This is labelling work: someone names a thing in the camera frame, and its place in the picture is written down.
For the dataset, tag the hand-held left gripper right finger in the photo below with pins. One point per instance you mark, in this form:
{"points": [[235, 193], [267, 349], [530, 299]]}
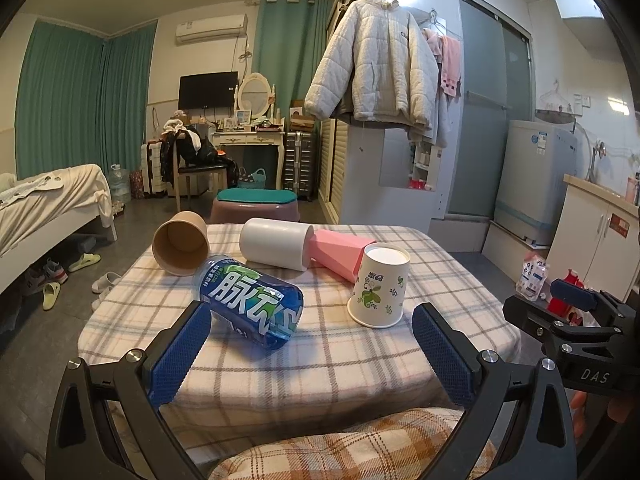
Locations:
{"points": [[445, 355]]}

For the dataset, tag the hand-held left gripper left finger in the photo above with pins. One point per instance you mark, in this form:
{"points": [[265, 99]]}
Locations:
{"points": [[175, 355]]}

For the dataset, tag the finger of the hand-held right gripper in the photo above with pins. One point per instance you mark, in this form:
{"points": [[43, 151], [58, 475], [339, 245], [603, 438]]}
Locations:
{"points": [[525, 312], [575, 295]]}

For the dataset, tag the white paper cup green print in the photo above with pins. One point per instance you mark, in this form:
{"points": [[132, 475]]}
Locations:
{"points": [[377, 285]]}

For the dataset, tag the brown paper cup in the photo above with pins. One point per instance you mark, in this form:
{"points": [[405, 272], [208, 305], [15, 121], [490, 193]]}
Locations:
{"points": [[180, 247]]}

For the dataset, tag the pink faceted cup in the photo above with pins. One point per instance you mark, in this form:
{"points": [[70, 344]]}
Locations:
{"points": [[337, 255]]}

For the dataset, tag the plain white cup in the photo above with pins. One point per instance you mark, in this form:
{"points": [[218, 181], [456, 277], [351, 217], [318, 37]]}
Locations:
{"points": [[275, 244]]}

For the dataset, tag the person's right hand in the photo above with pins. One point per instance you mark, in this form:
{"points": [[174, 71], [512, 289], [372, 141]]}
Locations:
{"points": [[579, 410]]}

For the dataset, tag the red bottle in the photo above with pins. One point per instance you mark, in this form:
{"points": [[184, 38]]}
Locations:
{"points": [[567, 302]]}

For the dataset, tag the clear plastic packet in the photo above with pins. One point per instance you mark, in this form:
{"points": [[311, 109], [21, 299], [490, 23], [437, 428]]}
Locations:
{"points": [[532, 275]]}

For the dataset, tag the white sink cabinet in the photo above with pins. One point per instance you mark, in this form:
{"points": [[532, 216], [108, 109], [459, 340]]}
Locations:
{"points": [[595, 240]]}

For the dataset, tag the blue drink bottle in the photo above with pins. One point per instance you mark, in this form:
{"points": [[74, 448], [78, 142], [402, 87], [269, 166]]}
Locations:
{"points": [[250, 305]]}

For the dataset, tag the white slipper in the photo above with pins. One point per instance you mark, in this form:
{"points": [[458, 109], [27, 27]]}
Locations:
{"points": [[106, 281], [99, 301]]}

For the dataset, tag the checked tablecloth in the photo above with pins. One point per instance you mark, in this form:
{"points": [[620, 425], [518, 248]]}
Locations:
{"points": [[330, 365]]}

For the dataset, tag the white washing machine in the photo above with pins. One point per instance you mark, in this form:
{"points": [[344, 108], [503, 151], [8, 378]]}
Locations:
{"points": [[537, 180]]}

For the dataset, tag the green slipper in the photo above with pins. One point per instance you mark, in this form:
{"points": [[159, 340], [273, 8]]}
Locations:
{"points": [[51, 296], [84, 262]]}

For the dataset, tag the orange plaid cloth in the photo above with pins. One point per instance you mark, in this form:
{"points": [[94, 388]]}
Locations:
{"points": [[350, 450]]}

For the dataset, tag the metal faucet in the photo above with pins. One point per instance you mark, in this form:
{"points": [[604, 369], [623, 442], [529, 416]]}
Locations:
{"points": [[596, 160]]}

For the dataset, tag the grey sneaker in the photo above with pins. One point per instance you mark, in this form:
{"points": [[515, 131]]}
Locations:
{"points": [[32, 282], [55, 270]]}

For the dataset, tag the purple stool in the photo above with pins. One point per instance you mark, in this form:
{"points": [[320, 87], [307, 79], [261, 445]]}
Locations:
{"points": [[255, 212]]}

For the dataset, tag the red bag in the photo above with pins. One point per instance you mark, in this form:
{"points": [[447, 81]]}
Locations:
{"points": [[137, 185]]}

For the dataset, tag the green stool cushion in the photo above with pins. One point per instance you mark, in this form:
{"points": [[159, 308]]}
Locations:
{"points": [[250, 195]]}

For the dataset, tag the clear water jug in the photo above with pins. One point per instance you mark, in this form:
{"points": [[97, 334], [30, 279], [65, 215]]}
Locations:
{"points": [[119, 185]]}

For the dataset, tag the dark wooden chair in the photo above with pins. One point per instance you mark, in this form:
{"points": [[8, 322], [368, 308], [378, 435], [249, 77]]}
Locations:
{"points": [[197, 172]]}

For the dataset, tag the teal basket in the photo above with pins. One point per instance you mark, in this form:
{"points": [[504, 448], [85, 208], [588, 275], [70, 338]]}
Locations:
{"points": [[252, 179]]}

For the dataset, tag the white wardrobe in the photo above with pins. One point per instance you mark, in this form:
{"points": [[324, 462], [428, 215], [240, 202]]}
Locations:
{"points": [[365, 180]]}

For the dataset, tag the bed with beige cover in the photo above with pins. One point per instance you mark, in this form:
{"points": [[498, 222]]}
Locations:
{"points": [[45, 205]]}

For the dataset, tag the frosted glass door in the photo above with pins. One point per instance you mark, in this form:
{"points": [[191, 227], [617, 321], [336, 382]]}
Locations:
{"points": [[480, 110]]}

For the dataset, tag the pile of clothes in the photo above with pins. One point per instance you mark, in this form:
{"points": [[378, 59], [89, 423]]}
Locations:
{"points": [[187, 147]]}

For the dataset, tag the white dressing table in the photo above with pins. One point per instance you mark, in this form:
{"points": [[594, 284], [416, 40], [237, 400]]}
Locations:
{"points": [[247, 137]]}

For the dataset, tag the dark ribbed suitcase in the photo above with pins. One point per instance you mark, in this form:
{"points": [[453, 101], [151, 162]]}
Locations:
{"points": [[299, 160]]}

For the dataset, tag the pink towel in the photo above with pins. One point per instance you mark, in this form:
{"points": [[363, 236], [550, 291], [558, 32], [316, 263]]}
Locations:
{"points": [[450, 65]]}

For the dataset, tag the green curtain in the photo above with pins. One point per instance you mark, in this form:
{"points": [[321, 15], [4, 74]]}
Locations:
{"points": [[60, 100], [127, 95], [290, 55]]}

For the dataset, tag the black television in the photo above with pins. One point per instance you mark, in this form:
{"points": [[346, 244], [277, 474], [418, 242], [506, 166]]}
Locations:
{"points": [[207, 90]]}

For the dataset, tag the cardboard boxes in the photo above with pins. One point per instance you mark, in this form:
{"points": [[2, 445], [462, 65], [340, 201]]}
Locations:
{"points": [[302, 119]]}

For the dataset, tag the oval white mirror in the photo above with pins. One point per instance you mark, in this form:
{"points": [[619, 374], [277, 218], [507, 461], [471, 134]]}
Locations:
{"points": [[255, 92]]}

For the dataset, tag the white puffer jacket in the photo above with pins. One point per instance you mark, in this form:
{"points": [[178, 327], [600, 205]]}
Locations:
{"points": [[370, 65]]}

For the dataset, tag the white air conditioner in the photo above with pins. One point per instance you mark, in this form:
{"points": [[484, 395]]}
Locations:
{"points": [[212, 27]]}

